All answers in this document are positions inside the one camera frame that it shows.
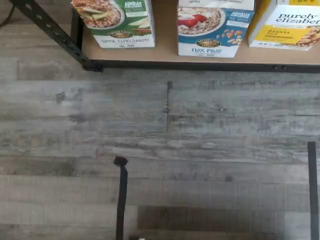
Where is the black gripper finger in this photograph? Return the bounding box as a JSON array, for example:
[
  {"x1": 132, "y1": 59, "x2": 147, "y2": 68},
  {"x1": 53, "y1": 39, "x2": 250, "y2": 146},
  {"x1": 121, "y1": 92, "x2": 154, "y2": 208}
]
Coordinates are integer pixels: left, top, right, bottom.
[
  {"x1": 113, "y1": 156, "x2": 129, "y2": 240},
  {"x1": 307, "y1": 141, "x2": 319, "y2": 240}
]

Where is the blue flax plus oatmeal box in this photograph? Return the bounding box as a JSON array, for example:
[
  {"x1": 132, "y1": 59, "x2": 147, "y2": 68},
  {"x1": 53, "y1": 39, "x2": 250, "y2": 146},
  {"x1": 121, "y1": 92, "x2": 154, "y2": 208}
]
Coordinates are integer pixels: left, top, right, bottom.
[{"x1": 177, "y1": 0, "x2": 256, "y2": 57}]

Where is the black metal shelf unit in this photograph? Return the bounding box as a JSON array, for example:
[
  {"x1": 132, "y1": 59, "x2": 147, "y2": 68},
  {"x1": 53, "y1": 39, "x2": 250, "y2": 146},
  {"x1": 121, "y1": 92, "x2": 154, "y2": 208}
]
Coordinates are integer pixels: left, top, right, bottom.
[{"x1": 8, "y1": 0, "x2": 320, "y2": 74}]

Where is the yellow purely elizabeth box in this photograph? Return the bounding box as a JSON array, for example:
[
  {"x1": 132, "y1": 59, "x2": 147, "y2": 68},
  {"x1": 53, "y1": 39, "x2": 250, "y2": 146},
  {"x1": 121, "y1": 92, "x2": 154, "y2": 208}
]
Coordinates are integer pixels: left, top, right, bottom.
[{"x1": 247, "y1": 0, "x2": 320, "y2": 52}]

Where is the green apple cinnamon oatmeal box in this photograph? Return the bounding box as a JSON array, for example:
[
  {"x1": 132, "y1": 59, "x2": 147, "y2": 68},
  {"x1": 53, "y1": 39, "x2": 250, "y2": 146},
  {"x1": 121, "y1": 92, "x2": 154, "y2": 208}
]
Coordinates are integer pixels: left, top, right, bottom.
[{"x1": 70, "y1": 0, "x2": 156, "y2": 49}]

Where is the black floor cable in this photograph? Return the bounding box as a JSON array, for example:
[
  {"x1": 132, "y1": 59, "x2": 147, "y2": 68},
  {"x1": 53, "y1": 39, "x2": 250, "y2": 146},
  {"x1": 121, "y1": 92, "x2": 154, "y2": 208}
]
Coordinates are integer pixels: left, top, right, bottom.
[{"x1": 0, "y1": 4, "x2": 15, "y2": 27}]

